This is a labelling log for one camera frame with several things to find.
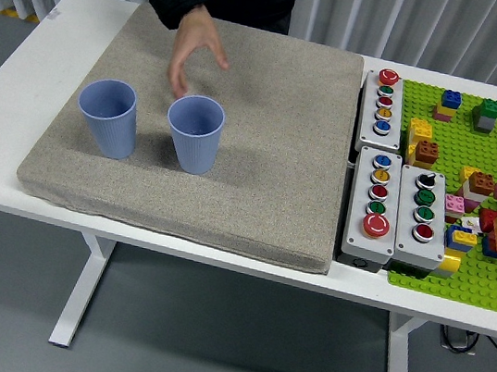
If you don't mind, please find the person's right hand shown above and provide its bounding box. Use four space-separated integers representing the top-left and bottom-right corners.
163 1 238 105

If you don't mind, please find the blue ribbed plastic cup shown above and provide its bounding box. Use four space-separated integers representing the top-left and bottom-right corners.
69 74 145 163
158 90 230 179

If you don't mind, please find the grey-brown fabric mat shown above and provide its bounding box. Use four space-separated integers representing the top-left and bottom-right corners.
7 0 369 277

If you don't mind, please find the yellow black floor tape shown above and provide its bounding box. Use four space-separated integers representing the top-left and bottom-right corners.
0 3 42 24

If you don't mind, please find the short grey five-button box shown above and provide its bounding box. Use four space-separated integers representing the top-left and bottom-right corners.
352 65 413 157

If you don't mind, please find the tall grey five-button box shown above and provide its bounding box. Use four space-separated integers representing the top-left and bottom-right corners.
337 144 410 277

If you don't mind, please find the brown toy brick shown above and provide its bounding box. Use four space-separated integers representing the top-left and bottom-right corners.
412 138 441 171

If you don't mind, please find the blue yellow pink brick stack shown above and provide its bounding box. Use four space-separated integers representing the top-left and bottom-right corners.
430 87 464 125

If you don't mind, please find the green studded baseplate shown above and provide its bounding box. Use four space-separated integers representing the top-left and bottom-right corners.
370 78 497 316

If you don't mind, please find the green grey brick stack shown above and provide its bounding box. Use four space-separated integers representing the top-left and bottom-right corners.
468 96 497 136

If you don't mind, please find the pink toy brick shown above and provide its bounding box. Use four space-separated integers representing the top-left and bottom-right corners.
442 193 467 216

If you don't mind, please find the yellow white brown brick stack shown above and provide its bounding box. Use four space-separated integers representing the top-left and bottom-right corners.
454 165 497 205

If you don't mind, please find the yellow cylinder toy brick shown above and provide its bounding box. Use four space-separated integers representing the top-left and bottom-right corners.
430 246 464 280

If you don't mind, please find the red toy piece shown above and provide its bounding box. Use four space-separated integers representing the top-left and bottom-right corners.
475 206 497 233

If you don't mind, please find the grey selector switch button box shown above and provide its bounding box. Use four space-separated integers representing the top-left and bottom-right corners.
387 163 458 274

